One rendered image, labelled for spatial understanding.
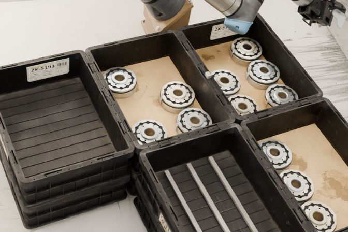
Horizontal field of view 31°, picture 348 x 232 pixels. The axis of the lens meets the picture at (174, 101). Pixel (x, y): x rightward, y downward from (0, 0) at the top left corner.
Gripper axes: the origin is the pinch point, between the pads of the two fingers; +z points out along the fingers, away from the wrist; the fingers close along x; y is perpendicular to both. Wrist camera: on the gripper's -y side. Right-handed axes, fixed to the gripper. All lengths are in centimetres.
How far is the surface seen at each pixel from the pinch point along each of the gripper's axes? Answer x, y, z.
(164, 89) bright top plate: -28, 39, -37
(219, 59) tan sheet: -28.1, 22.4, -17.3
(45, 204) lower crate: -29, 80, -65
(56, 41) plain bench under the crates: -78, 29, -44
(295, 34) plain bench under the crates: -30.0, -2.4, 22.9
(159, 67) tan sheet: -37, 31, -33
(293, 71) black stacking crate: -5.3, 22.0, -8.7
